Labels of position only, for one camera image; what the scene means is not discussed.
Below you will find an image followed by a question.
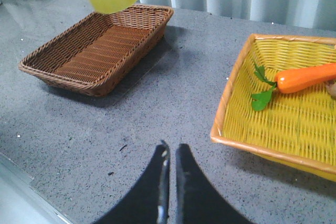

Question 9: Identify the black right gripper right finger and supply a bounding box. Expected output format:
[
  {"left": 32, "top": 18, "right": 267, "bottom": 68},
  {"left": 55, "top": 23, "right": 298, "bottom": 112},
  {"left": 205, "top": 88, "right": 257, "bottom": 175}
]
[{"left": 176, "top": 144, "right": 251, "bottom": 223}]

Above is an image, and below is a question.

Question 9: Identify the yellow woven basket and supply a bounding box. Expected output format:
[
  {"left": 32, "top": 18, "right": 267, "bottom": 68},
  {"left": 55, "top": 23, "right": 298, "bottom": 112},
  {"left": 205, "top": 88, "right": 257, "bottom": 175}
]
[{"left": 211, "top": 34, "right": 335, "bottom": 181}]

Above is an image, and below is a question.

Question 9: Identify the orange toy carrot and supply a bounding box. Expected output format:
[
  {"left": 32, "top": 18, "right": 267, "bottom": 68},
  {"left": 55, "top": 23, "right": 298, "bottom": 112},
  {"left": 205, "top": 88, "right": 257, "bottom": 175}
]
[{"left": 251, "top": 63, "right": 335, "bottom": 111}]

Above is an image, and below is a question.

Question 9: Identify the brown wicker basket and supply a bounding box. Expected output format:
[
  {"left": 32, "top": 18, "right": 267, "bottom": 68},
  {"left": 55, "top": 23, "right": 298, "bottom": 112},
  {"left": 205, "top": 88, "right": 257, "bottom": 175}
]
[{"left": 18, "top": 4, "right": 174, "bottom": 97}]

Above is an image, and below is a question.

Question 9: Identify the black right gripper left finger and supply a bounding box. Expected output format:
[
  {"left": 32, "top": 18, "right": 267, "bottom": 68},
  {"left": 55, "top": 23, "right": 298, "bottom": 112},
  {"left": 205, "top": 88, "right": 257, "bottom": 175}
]
[{"left": 95, "top": 141, "right": 170, "bottom": 223}]

